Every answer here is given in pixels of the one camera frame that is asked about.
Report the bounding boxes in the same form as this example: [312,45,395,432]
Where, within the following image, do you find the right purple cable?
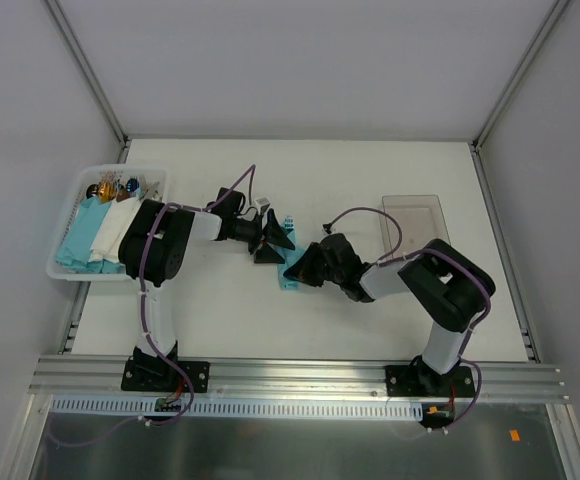
[322,207,491,436]

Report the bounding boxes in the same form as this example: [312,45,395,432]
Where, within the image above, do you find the white cable duct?
[50,395,423,422]

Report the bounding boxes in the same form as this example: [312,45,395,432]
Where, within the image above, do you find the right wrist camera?
[320,233,357,263]

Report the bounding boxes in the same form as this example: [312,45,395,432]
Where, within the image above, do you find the black mount plate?
[120,355,210,394]
[384,362,476,399]

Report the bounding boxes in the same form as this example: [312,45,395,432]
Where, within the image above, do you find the clear plastic container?
[379,195,450,258]

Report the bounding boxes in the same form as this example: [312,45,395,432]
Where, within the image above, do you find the purple cable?
[137,164,257,426]
[322,207,491,436]

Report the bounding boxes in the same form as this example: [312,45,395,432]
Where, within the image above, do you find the white napkin in basket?
[89,197,141,263]

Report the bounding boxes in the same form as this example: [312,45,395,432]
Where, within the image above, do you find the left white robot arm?
[118,192,295,390]

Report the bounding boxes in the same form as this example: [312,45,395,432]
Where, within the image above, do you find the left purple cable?
[137,164,257,426]

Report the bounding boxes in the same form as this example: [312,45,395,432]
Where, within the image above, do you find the orange tape piece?
[509,430,521,442]

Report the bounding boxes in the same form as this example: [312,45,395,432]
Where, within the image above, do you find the aluminium rail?
[28,355,571,404]

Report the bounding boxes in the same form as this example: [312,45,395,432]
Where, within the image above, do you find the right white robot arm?
[284,234,496,396]

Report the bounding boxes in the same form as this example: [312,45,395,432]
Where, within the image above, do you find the blue paper napkin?
[275,227,311,292]

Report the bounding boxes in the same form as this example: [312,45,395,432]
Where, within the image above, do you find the stacked blue napkins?
[54,198,121,274]

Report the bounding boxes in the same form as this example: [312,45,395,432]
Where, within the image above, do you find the left black mount plate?
[120,355,210,394]

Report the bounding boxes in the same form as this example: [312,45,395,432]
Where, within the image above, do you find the white plastic basket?
[46,164,169,282]

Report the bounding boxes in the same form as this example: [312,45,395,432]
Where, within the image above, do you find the right black mount plate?
[384,362,476,399]

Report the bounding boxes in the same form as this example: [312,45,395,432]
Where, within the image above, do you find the gold utensil in basket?
[85,172,119,204]

